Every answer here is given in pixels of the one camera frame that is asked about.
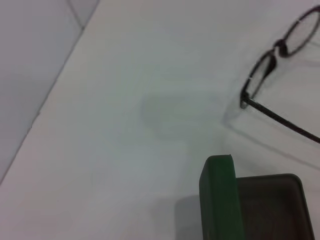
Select black glasses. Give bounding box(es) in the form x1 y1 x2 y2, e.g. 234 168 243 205
239 4 320 145

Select green glasses case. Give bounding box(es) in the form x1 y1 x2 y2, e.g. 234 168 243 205
199 154 316 240

